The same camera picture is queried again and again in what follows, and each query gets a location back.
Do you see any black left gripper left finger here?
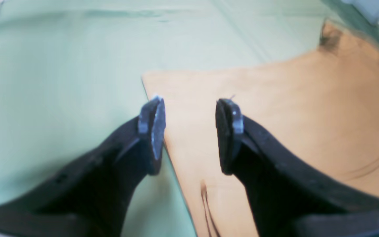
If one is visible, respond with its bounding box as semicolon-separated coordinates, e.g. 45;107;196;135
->
0;96;165;237

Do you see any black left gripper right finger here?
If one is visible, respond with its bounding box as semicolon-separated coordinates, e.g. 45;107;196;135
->
215;99;379;237

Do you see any tan brown T-shirt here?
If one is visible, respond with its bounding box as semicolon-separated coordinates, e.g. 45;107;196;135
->
142;21;379;237

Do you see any sage green table cloth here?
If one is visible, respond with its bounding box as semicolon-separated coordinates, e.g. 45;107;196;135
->
0;0;379;237

